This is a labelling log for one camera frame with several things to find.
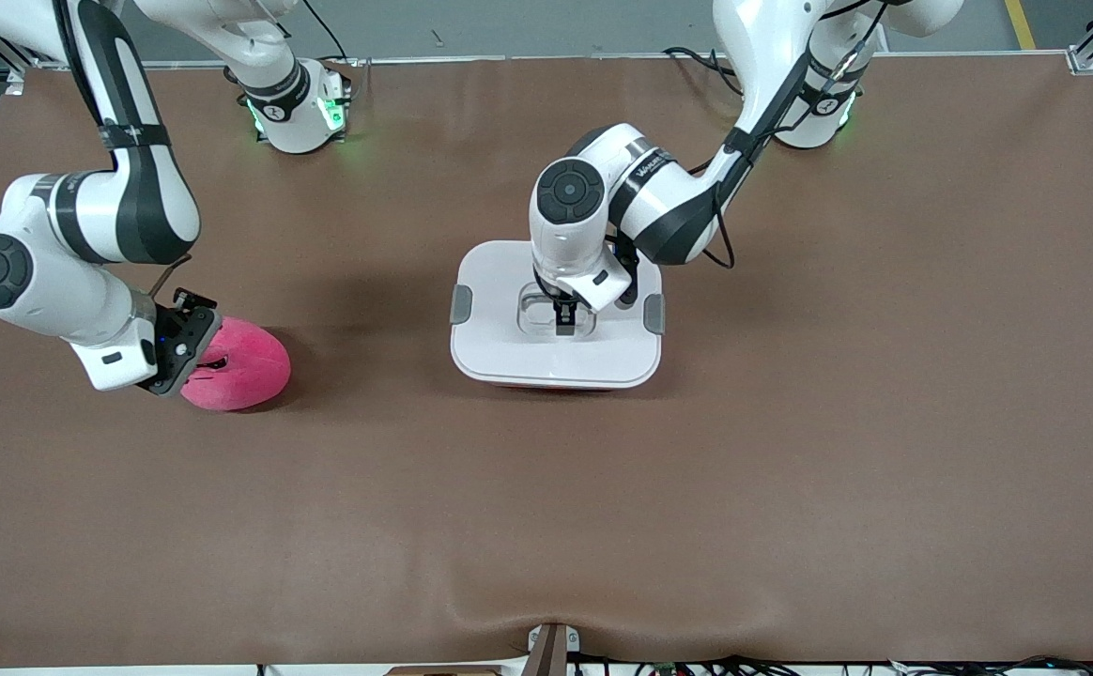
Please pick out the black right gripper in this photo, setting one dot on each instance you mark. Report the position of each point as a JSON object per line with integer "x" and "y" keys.
{"x": 192, "y": 330}

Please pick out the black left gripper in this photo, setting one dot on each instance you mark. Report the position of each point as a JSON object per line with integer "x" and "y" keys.
{"x": 564, "y": 312}

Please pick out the white box lid grey latches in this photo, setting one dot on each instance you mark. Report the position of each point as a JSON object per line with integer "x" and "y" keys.
{"x": 509, "y": 347}

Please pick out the pink plush toy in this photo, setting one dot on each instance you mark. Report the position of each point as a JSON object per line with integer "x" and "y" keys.
{"x": 251, "y": 376}

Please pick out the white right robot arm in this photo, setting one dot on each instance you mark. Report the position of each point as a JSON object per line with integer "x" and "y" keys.
{"x": 86, "y": 282}

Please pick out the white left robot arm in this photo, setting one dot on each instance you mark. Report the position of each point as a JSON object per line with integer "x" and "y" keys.
{"x": 570, "y": 225}

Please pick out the brown table mat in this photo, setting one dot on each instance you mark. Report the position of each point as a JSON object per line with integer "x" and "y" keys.
{"x": 546, "y": 516}

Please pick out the brown wooden board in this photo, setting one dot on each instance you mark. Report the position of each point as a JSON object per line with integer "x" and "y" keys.
{"x": 443, "y": 671}

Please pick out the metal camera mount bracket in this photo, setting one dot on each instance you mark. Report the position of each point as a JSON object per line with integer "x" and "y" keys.
{"x": 551, "y": 652}

